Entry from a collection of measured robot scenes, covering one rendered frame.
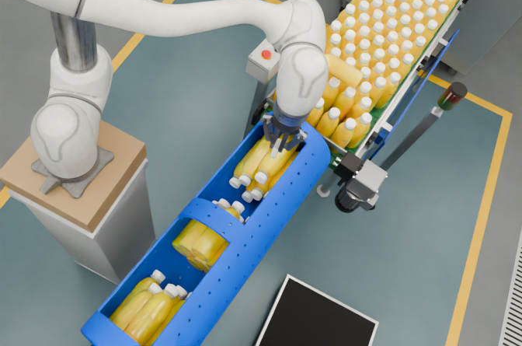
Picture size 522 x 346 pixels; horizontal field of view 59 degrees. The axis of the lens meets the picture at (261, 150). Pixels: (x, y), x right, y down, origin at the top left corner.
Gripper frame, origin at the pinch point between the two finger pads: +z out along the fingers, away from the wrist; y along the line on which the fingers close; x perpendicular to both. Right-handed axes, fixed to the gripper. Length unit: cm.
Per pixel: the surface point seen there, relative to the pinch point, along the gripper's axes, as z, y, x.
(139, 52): 133, -114, 91
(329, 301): 119, 54, -2
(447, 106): 16, 48, 55
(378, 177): 48, 40, 34
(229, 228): 9.8, -1.8, -24.2
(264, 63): 24, -20, 43
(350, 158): 34, 25, 28
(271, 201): 11.6, 5.4, -10.5
